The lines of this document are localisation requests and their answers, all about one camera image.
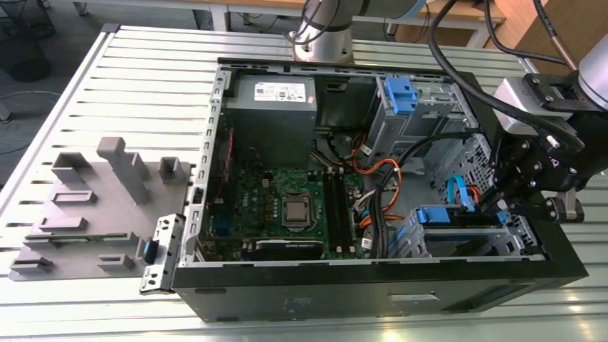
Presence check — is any green motherboard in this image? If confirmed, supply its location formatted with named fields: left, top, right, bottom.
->
left=202, top=166, right=377, bottom=261

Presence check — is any green RAM stick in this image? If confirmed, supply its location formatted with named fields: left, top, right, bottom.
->
left=25, top=233, right=130, bottom=247

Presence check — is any black graphics card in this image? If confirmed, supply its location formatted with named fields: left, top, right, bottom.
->
left=241, top=237, right=329, bottom=261

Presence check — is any wooden desk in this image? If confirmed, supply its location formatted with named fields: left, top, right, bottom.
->
left=387, top=0, right=507, bottom=49

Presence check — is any blue data wire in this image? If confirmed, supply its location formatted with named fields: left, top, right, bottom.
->
left=446, top=176, right=477, bottom=211

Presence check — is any CPU socket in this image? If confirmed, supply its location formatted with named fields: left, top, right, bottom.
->
left=279, top=191, right=319, bottom=233

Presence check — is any orange power wire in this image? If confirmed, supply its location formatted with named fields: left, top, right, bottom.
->
left=465, top=184, right=485, bottom=211

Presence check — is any blue bracket latch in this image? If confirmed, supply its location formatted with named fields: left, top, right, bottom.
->
left=142, top=239, right=162, bottom=265

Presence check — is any silver CPU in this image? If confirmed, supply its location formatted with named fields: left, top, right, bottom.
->
left=283, top=199, right=311, bottom=222

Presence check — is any black PC case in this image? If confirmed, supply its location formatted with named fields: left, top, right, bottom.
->
left=171, top=56, right=590, bottom=323

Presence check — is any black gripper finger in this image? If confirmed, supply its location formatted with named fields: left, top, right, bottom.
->
left=521, top=192, right=586, bottom=224
left=481, top=137, right=543, bottom=214

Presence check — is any black RAM slot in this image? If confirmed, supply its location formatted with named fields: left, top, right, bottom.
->
left=325, top=167, right=345, bottom=252
left=335, top=167, right=358, bottom=252

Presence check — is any black bin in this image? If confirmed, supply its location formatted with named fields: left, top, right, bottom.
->
left=0, top=31, right=54, bottom=83

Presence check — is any black cable bundle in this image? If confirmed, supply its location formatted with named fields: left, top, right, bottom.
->
left=373, top=130, right=486, bottom=258

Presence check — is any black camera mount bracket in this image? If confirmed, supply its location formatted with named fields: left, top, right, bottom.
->
left=521, top=72, right=603, bottom=112

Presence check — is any blue drive latch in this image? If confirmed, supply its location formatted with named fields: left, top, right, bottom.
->
left=386, top=76, right=421, bottom=115

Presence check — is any grey power supply unit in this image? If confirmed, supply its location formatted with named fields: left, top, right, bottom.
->
left=223, top=75, right=319, bottom=168

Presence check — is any white table frame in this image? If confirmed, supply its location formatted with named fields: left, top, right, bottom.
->
left=71, top=0, right=306, bottom=33

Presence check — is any grey parts rack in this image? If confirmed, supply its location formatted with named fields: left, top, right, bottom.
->
left=9, top=136, right=197, bottom=283

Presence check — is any orange wire bundle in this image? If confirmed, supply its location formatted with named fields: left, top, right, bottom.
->
left=354, top=158, right=405, bottom=214

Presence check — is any red wire with white plug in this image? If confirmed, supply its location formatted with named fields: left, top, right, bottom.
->
left=214, top=127, right=237, bottom=204

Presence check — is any grey optical drive cage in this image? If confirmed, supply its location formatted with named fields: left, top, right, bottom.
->
left=369, top=74, right=471, bottom=154

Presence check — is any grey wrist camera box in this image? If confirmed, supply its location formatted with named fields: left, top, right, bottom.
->
left=491, top=76, right=571, bottom=135

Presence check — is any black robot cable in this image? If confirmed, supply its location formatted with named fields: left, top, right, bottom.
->
left=427, top=0, right=586, bottom=150

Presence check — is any wooden cabinet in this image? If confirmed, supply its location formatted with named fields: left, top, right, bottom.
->
left=503, top=0, right=608, bottom=76

